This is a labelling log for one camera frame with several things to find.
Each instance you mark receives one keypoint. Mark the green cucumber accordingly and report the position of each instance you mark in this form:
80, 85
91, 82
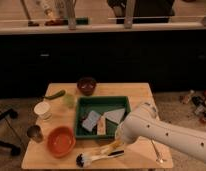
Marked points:
56, 95

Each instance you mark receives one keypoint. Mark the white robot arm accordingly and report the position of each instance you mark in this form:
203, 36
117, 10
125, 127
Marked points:
142, 121

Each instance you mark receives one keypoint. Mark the yellow banana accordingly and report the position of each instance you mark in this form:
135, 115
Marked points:
103, 150

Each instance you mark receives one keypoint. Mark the beige wooden block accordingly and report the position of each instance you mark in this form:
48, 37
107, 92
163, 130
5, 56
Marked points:
101, 126

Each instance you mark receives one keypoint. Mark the light green cup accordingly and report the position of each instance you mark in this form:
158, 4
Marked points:
69, 100

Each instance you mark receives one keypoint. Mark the grey cloth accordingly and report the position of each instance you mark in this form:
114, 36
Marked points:
115, 115

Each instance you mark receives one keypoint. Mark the white paper cup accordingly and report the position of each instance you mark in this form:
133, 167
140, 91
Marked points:
42, 109

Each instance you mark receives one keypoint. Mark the green plastic tray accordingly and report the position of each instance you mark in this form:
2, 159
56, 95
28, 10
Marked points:
99, 104

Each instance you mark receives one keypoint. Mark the metal cup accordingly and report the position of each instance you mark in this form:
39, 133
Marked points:
34, 132

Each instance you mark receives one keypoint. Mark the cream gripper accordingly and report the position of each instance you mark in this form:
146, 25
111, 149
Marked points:
115, 144

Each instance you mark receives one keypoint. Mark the silver fork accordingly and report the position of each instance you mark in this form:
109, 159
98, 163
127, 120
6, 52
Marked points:
159, 156

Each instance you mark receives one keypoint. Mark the dark purple bowl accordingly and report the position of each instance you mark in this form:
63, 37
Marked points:
86, 85

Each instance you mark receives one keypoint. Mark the orange bowl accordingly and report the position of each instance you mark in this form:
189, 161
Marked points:
60, 141

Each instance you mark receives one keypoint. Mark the blue sponge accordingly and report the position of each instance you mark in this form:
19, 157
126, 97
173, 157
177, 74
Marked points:
91, 121

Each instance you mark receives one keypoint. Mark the white black dish brush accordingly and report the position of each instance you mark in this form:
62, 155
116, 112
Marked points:
84, 160

